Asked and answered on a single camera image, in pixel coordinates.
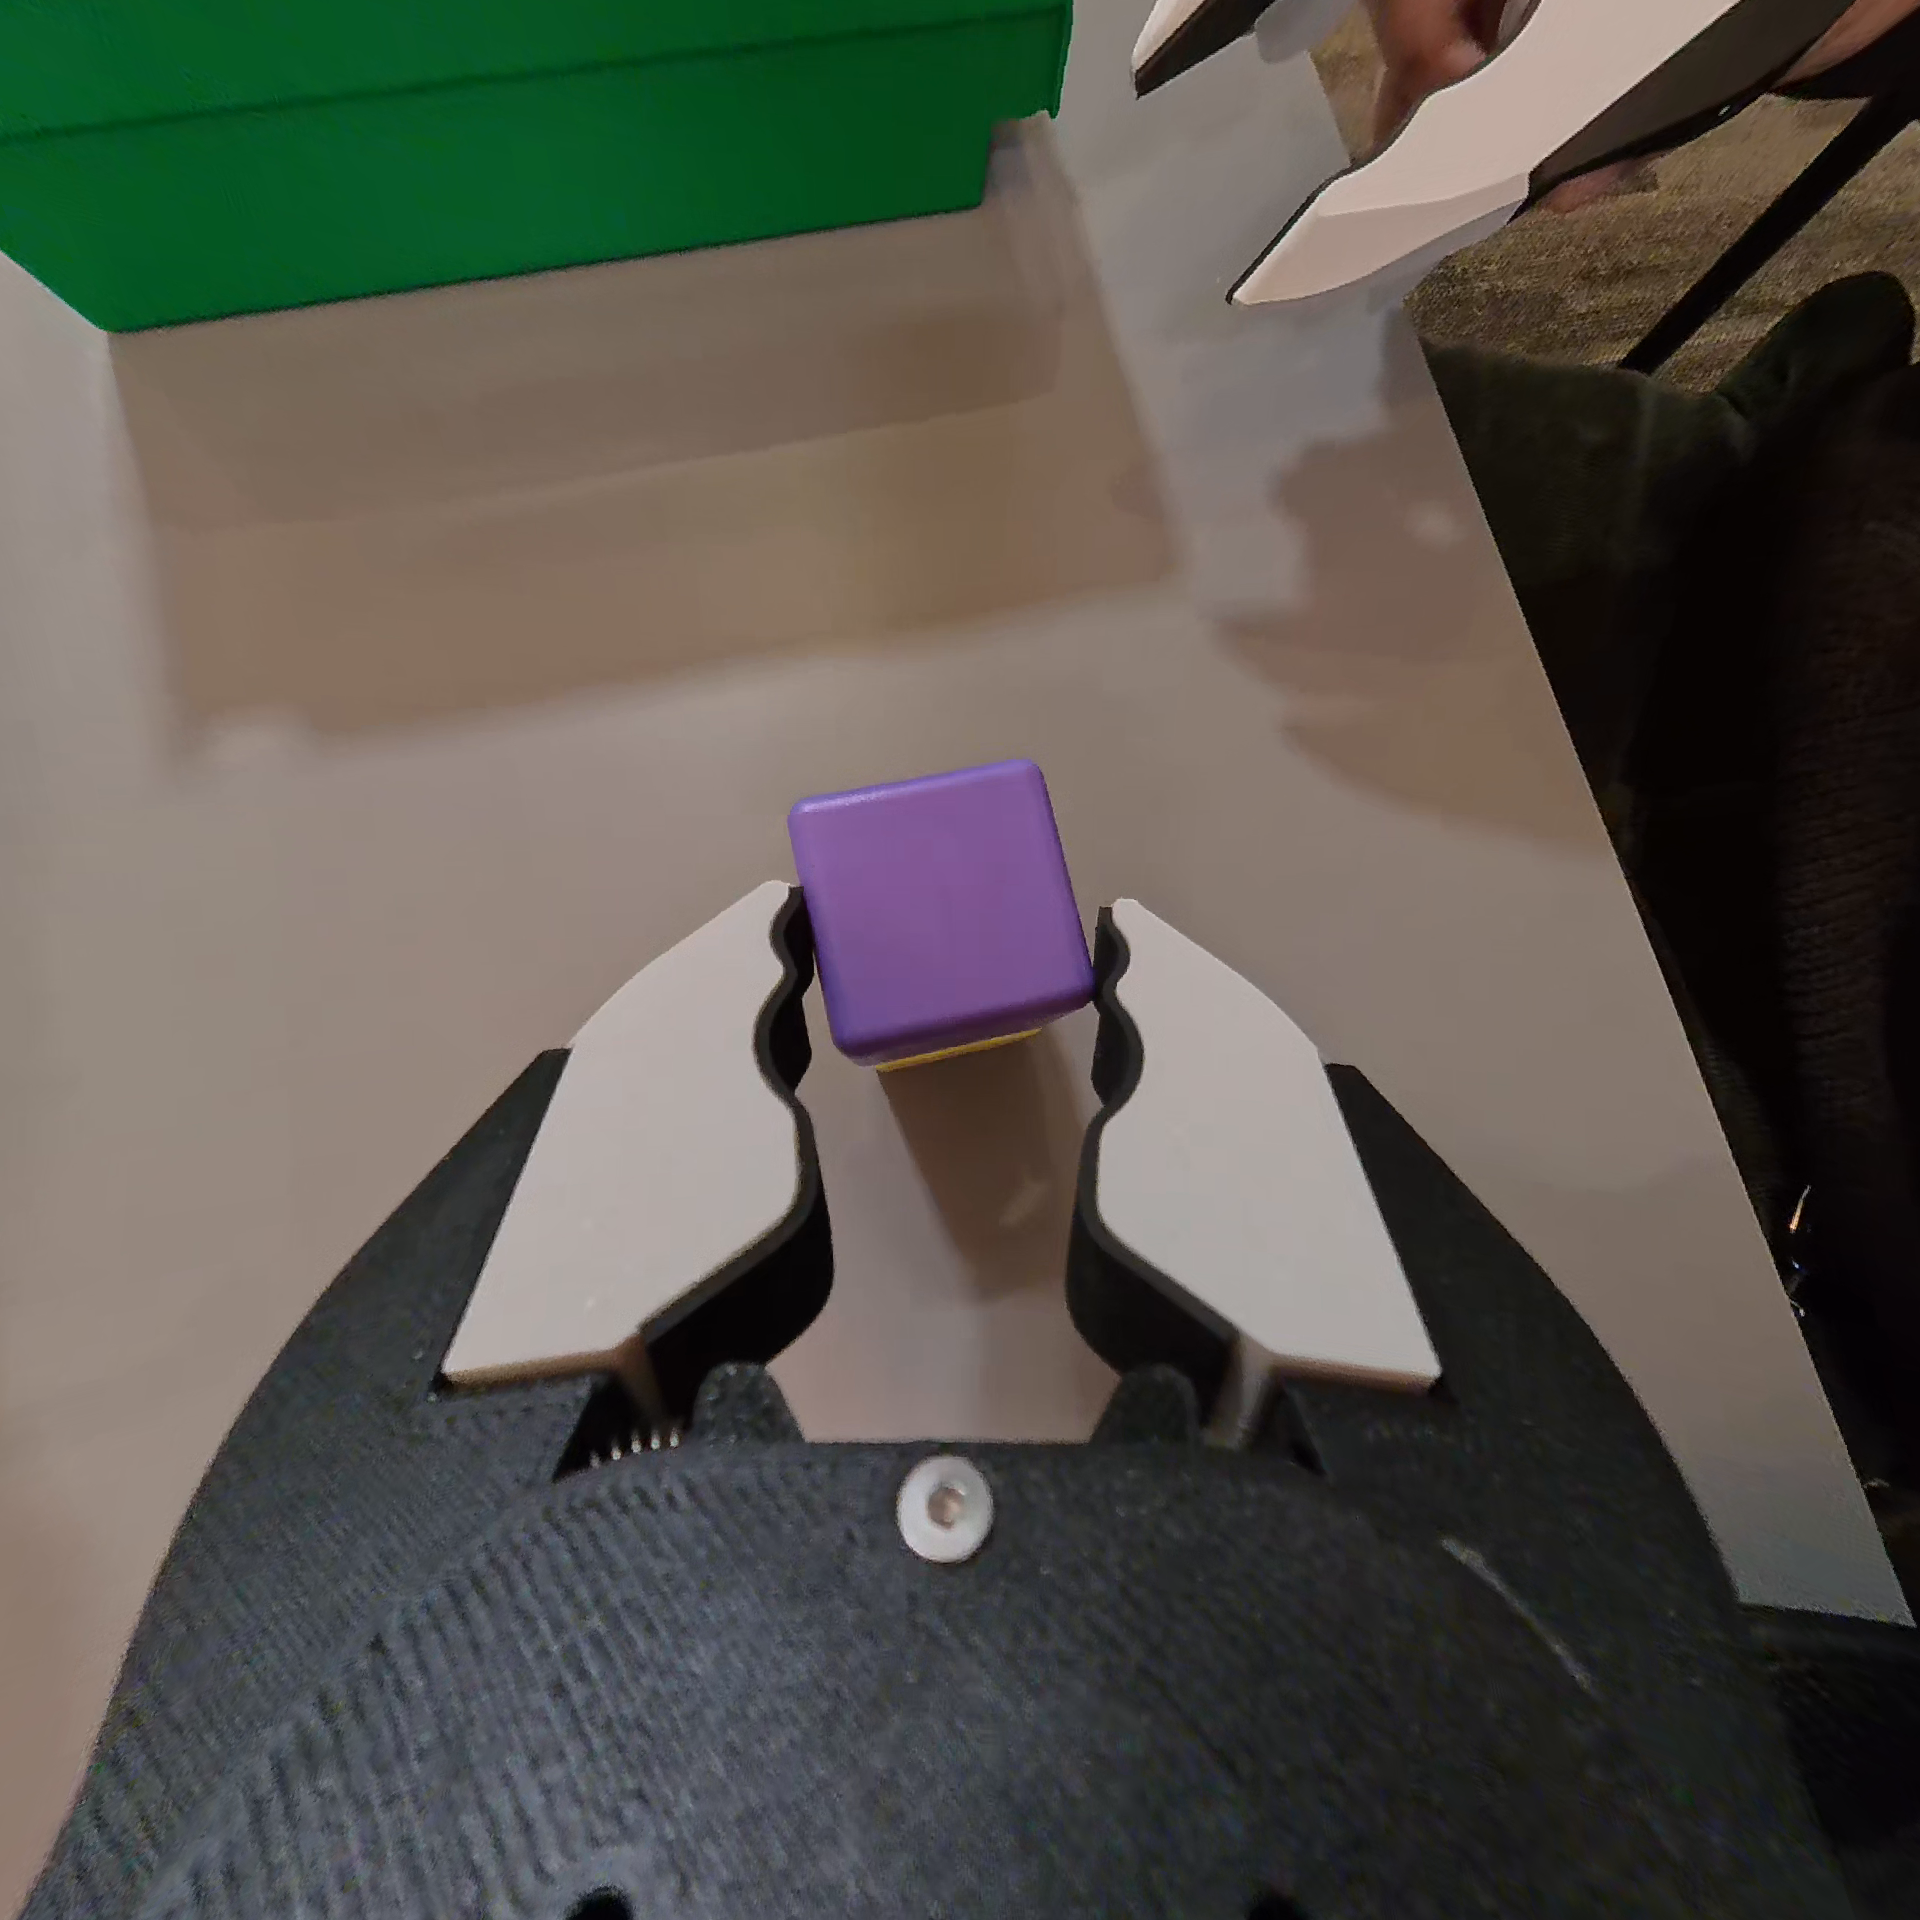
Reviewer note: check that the purple cube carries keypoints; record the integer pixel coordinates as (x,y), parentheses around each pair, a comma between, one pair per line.
(938,902)

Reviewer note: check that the green plastic bin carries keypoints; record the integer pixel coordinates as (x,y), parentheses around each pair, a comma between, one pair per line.
(451,182)

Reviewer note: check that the person's right hand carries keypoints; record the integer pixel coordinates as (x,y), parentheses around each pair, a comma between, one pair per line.
(1433,61)

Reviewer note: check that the black metal bar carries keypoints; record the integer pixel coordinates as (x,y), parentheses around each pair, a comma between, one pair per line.
(1769,233)

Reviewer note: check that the yellow cube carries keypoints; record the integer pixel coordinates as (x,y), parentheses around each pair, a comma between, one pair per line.
(938,1056)

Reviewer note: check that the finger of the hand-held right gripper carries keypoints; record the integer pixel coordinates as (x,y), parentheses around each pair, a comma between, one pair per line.
(1184,38)
(1499,136)

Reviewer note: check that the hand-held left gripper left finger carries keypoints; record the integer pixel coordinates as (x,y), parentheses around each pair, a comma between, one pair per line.
(661,1170)

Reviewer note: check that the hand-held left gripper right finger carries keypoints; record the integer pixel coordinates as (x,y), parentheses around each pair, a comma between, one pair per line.
(1243,1200)

